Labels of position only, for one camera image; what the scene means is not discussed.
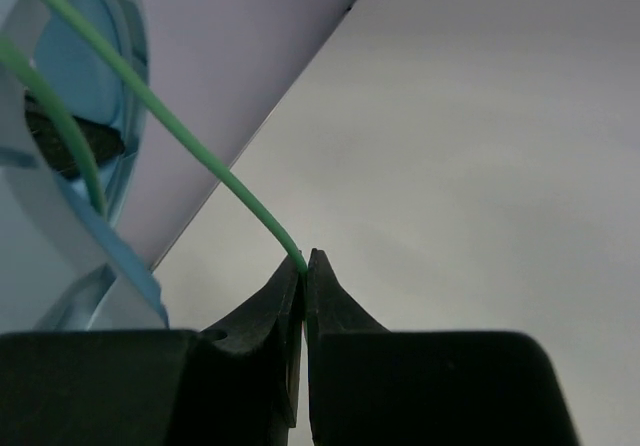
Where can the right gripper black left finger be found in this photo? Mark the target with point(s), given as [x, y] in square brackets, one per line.
[233, 383]

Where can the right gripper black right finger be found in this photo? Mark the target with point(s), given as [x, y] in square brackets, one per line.
[372, 386]

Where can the light blue headphones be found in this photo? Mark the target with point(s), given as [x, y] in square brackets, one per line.
[71, 129]

